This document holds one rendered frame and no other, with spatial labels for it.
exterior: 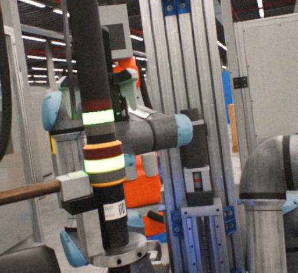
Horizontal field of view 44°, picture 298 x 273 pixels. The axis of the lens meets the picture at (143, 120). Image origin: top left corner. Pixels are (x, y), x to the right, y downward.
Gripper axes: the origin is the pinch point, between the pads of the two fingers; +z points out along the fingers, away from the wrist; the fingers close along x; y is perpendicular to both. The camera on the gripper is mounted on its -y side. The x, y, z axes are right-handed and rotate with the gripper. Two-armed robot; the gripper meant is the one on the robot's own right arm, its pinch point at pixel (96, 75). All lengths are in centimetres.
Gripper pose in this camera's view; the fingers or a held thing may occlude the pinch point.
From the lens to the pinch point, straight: 49.1
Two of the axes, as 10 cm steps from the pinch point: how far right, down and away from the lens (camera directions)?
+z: 0.5, 0.5, -10.0
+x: -9.9, 1.3, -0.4
